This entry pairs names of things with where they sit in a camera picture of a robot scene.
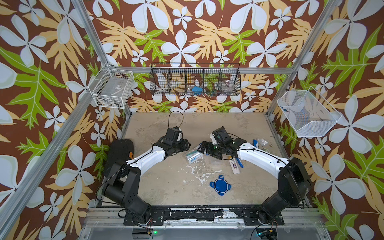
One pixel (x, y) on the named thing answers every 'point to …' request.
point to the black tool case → (121, 150)
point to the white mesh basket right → (310, 114)
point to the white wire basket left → (112, 87)
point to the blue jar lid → (221, 185)
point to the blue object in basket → (197, 90)
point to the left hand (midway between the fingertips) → (188, 143)
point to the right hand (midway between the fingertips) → (201, 151)
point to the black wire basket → (195, 79)
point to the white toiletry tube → (235, 166)
